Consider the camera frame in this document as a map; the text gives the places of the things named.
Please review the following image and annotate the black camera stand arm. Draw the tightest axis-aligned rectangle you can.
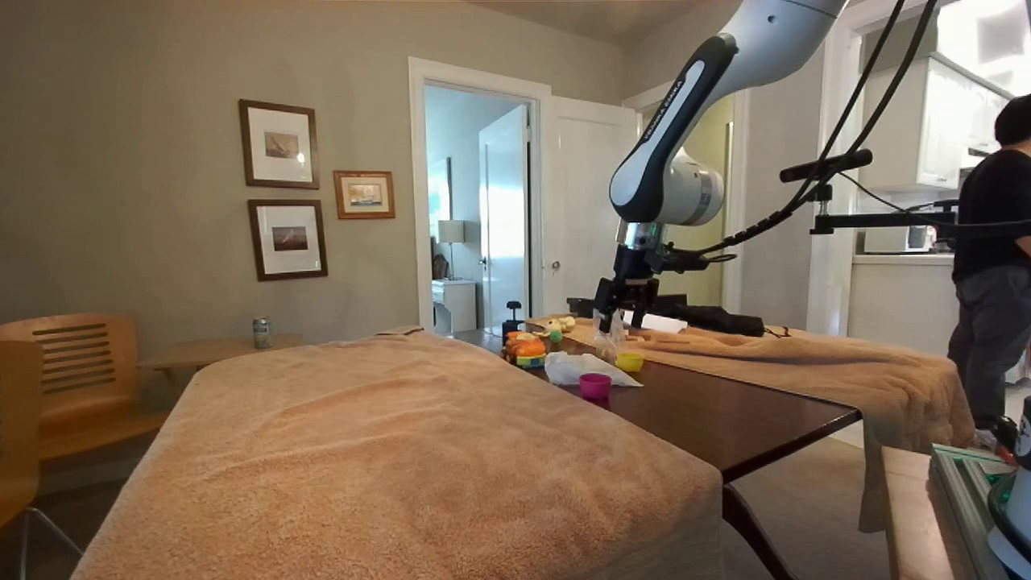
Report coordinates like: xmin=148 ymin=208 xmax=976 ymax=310
xmin=808 ymin=172 xmax=1031 ymax=242

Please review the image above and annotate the slatted wooden chair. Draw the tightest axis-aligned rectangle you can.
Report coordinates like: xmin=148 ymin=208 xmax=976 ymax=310
xmin=0 ymin=310 xmax=174 ymax=476

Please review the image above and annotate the black framed landscape picture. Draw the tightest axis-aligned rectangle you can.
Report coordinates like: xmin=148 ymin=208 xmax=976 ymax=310
xmin=245 ymin=195 xmax=331 ymax=284
xmin=235 ymin=95 xmax=322 ymax=192

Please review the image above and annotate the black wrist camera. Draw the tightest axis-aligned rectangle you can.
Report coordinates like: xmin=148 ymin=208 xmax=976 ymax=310
xmin=592 ymin=273 xmax=673 ymax=304

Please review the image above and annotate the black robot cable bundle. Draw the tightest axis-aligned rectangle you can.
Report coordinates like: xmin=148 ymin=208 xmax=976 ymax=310
xmin=641 ymin=0 xmax=941 ymax=273

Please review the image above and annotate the white door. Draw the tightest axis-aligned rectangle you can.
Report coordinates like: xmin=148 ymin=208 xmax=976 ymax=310
xmin=536 ymin=92 xmax=648 ymax=321
xmin=476 ymin=99 xmax=536 ymax=333

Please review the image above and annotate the green white box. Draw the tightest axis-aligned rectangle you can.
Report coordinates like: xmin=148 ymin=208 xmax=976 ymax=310
xmin=925 ymin=441 xmax=1031 ymax=580

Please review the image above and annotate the white appliance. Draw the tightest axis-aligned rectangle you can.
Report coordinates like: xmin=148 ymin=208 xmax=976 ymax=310
xmin=430 ymin=273 xmax=482 ymax=339

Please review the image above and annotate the clear plastic zip bag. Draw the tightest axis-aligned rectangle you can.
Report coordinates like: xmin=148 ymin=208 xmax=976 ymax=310
xmin=592 ymin=305 xmax=638 ymax=365

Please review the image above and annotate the black clamp object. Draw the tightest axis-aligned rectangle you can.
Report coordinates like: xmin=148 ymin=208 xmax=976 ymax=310
xmin=501 ymin=296 xmax=528 ymax=348

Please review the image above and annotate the light brown side stand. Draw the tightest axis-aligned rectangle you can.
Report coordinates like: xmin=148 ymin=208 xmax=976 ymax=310
xmin=880 ymin=443 xmax=954 ymax=580

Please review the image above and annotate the white kitchen cabinet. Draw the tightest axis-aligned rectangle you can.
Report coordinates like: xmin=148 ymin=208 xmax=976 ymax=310
xmin=856 ymin=51 xmax=1012 ymax=198

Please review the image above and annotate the plain wooden chair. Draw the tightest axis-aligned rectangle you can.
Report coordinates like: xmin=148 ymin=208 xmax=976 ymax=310
xmin=0 ymin=333 xmax=88 ymax=580

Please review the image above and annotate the brown framed landscape picture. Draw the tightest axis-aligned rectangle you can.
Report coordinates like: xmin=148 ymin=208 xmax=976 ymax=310
xmin=331 ymin=166 xmax=399 ymax=223

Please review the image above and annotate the white kitchen counter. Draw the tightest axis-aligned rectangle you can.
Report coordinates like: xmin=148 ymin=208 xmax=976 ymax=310
xmin=848 ymin=249 xmax=967 ymax=358

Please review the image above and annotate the crumpled white tissue paper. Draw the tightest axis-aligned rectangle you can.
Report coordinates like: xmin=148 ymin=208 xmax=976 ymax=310
xmin=541 ymin=348 xmax=643 ymax=394

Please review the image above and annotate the black elongated device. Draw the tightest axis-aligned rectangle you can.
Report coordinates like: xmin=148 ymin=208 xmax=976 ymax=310
xmin=641 ymin=299 xmax=771 ymax=339

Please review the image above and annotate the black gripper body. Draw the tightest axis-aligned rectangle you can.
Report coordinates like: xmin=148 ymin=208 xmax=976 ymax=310
xmin=613 ymin=249 xmax=659 ymax=305

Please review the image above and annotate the orange tiger toy car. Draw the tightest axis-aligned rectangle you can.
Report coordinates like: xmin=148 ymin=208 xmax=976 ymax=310
xmin=504 ymin=328 xmax=555 ymax=377

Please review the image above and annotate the black stereo camera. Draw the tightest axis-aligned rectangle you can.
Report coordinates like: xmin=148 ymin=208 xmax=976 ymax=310
xmin=775 ymin=145 xmax=876 ymax=186

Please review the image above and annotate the white carton box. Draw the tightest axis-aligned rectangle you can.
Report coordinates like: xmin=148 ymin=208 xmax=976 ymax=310
xmin=641 ymin=310 xmax=692 ymax=339

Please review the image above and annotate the white door frame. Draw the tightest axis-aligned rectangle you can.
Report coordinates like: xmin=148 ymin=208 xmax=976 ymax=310
xmin=405 ymin=54 xmax=555 ymax=339

